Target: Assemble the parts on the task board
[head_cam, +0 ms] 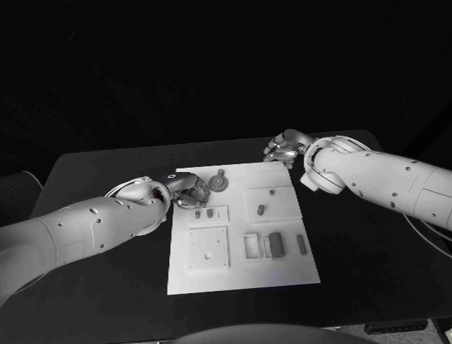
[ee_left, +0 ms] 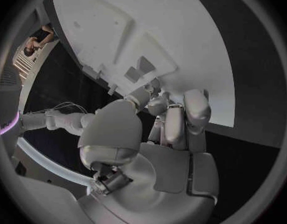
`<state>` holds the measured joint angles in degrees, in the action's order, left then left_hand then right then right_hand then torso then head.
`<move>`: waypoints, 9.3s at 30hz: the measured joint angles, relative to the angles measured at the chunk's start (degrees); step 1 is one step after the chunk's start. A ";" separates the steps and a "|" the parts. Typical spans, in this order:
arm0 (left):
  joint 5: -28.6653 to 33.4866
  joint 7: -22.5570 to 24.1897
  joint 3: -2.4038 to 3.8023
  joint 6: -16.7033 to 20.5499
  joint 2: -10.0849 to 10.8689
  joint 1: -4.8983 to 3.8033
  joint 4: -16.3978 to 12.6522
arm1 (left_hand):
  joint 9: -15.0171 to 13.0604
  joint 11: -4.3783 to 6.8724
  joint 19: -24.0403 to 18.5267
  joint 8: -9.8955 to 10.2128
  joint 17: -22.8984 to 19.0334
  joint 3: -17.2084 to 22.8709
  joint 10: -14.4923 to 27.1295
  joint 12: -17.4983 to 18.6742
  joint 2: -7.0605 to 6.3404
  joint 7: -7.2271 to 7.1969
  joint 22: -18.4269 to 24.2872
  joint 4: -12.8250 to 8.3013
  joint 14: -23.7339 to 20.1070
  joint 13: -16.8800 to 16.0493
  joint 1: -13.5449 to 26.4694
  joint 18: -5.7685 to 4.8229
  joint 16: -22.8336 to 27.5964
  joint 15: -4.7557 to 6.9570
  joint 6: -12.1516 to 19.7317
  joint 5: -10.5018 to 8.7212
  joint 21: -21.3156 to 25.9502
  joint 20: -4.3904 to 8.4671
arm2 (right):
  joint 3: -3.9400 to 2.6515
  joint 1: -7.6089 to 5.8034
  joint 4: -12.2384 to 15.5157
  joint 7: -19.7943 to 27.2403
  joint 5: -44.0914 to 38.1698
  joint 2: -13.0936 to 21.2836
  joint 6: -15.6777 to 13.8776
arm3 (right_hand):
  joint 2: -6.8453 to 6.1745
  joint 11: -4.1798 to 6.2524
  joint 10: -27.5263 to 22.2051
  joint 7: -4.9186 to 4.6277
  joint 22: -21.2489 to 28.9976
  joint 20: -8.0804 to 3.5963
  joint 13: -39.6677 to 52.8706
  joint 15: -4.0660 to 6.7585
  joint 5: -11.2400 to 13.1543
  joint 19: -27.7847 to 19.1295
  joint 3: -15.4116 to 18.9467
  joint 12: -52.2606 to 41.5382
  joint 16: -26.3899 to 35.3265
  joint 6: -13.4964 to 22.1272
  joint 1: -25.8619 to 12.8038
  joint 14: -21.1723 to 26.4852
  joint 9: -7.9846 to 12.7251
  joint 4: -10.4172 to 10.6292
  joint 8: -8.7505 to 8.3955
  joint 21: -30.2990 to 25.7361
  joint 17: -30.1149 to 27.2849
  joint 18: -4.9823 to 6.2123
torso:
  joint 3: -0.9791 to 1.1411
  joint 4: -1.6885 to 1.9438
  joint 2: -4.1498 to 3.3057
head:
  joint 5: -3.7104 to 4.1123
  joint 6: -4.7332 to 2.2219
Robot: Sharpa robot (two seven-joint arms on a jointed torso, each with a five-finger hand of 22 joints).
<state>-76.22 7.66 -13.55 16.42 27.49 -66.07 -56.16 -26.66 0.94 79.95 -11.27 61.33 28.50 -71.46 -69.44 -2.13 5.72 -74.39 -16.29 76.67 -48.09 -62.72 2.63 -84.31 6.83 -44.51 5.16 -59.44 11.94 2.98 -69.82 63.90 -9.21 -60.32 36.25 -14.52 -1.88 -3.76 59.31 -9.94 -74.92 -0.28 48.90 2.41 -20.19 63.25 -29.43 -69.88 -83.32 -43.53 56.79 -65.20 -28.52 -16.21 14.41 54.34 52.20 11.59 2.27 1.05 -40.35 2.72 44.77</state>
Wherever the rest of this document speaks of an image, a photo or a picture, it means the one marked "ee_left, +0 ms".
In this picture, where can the person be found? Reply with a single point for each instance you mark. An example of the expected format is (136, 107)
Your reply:
(39, 36)

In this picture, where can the grey block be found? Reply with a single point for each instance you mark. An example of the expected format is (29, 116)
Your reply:
(133, 75)
(146, 65)

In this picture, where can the white task board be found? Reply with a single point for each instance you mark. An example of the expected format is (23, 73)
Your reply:
(171, 31)

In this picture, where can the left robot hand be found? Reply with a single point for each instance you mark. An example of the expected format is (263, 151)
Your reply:
(157, 171)

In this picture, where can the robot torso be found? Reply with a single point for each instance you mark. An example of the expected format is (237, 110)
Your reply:
(10, 106)

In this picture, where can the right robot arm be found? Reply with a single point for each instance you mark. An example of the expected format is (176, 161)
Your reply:
(64, 121)

